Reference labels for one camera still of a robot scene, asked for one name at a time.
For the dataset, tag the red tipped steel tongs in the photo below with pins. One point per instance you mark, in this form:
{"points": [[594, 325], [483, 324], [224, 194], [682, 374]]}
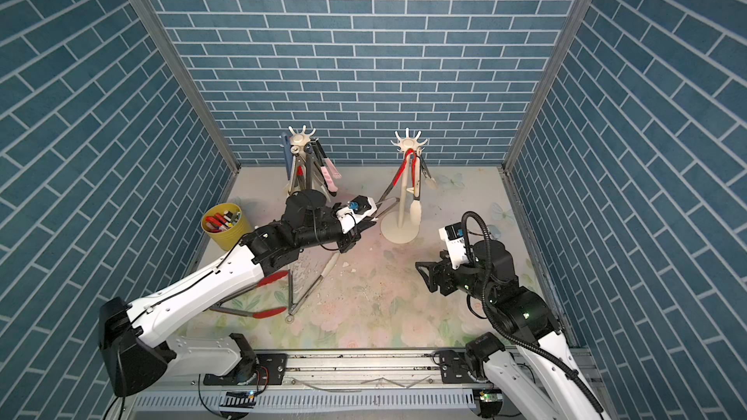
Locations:
{"points": [[270, 297]]}

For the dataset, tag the small white tongs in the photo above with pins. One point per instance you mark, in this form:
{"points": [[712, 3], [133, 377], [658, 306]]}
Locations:
{"points": [[380, 209]]}

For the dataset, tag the steel tongs cream tips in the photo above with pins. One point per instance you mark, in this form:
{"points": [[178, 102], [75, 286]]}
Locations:
{"points": [[293, 184]]}

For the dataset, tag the markers in cup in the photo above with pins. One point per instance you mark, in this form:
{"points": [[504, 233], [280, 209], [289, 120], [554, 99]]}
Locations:
{"points": [[219, 222]]}

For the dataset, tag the steel tongs cream ends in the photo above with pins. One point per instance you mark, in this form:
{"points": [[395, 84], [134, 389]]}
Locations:
{"points": [[415, 206]]}

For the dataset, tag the steel tongs white tips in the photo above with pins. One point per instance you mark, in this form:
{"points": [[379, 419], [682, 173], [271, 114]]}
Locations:
{"points": [[295, 304]]}

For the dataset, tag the cream utensil rack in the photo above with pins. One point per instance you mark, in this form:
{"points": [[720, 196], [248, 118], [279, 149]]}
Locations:
{"points": [[298, 141], [396, 226]]}

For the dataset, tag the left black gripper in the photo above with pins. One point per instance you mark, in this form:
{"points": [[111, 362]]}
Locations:
{"points": [[352, 235]]}

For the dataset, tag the black steel tongs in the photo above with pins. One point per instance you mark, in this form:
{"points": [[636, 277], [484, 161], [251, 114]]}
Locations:
{"points": [[315, 179]]}

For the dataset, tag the blue cream tongs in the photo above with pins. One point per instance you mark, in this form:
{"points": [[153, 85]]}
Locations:
{"points": [[287, 154]]}

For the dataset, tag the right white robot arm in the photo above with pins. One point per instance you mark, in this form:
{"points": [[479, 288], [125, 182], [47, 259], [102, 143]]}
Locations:
{"points": [[525, 356]]}

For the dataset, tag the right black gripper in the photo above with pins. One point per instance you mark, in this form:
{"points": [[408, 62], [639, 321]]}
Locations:
{"points": [[444, 267]]}

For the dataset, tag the yellow cup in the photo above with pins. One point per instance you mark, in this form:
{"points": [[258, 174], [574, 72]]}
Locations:
{"points": [[228, 239]]}

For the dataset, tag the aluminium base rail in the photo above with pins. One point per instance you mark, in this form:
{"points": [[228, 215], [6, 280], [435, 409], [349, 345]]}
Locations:
{"points": [[300, 382]]}

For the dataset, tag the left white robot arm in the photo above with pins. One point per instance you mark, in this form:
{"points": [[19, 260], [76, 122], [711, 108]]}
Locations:
{"points": [[137, 340]]}

